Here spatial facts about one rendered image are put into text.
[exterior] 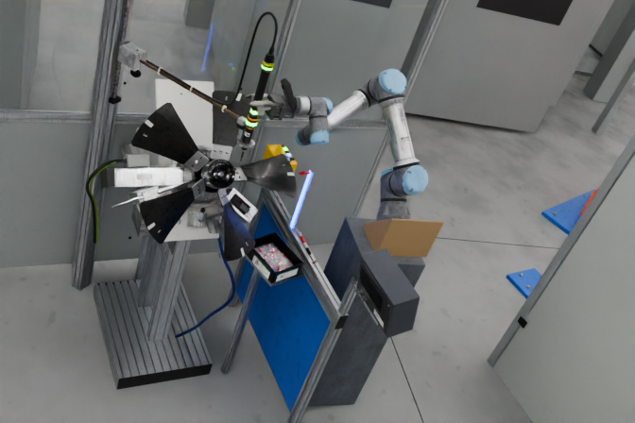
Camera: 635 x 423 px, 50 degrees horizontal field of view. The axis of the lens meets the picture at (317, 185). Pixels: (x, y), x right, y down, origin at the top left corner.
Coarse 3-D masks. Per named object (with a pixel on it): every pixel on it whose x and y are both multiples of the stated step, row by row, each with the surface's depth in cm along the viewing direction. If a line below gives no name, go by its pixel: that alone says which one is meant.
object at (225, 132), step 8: (216, 96) 284; (232, 96) 283; (232, 104) 282; (240, 104) 282; (248, 104) 282; (216, 112) 283; (224, 112) 282; (240, 112) 281; (248, 112) 281; (216, 120) 283; (224, 120) 282; (232, 120) 281; (216, 128) 282; (224, 128) 281; (232, 128) 280; (216, 136) 282; (224, 136) 280; (232, 136) 279; (224, 144) 279; (232, 144) 278
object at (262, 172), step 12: (276, 156) 297; (252, 168) 288; (264, 168) 290; (276, 168) 292; (288, 168) 295; (252, 180) 282; (264, 180) 285; (276, 180) 288; (288, 180) 291; (288, 192) 288
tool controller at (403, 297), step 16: (368, 256) 256; (384, 256) 256; (368, 272) 252; (384, 272) 250; (400, 272) 250; (368, 288) 255; (384, 288) 244; (400, 288) 245; (368, 304) 260; (384, 304) 245; (400, 304) 240; (416, 304) 244; (384, 320) 249; (400, 320) 246
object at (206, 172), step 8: (216, 160) 272; (224, 160) 273; (208, 168) 270; (216, 168) 272; (224, 168) 273; (232, 168) 275; (200, 176) 279; (208, 176) 270; (216, 176) 272; (224, 176) 274; (232, 176) 275; (208, 184) 273; (216, 184) 271; (224, 184) 273; (208, 192) 281
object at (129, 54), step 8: (120, 48) 284; (128, 48) 283; (136, 48) 286; (120, 56) 285; (128, 56) 283; (136, 56) 282; (144, 56) 286; (128, 64) 285; (136, 64) 285; (144, 64) 289
